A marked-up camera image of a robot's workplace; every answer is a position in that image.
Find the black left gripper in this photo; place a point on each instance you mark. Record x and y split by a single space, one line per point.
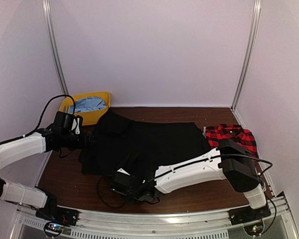
89 143

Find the black long sleeve shirt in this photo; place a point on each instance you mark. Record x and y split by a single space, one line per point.
138 146

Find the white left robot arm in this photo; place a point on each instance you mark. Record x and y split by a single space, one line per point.
39 142

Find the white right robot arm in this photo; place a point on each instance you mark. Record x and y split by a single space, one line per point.
229 161

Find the yellow plastic basket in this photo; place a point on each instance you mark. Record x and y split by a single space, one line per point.
89 118

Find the light blue shirt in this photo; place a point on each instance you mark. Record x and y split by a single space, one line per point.
87 104

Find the grey folded shirt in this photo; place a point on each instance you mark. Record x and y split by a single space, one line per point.
204 131

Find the left circuit board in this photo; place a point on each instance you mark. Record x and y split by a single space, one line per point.
52 229

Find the circuit board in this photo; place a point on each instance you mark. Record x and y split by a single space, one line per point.
254 230
52 229

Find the red black plaid shirt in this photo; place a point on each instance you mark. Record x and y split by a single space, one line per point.
235 132

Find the right circuit board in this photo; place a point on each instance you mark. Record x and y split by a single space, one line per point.
254 230

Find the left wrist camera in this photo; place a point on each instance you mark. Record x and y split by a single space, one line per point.
65 123

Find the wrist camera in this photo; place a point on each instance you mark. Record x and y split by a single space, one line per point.
65 123
121 182

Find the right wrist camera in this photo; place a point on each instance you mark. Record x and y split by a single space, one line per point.
121 182

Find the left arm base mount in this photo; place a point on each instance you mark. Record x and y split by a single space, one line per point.
51 211

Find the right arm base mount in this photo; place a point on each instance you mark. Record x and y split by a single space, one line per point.
246 214

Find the aluminium left corner post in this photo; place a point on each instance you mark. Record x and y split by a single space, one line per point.
53 45

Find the aluminium corner post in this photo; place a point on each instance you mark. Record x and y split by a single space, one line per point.
255 20
53 45

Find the aluminium right corner post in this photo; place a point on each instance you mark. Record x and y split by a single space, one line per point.
255 20

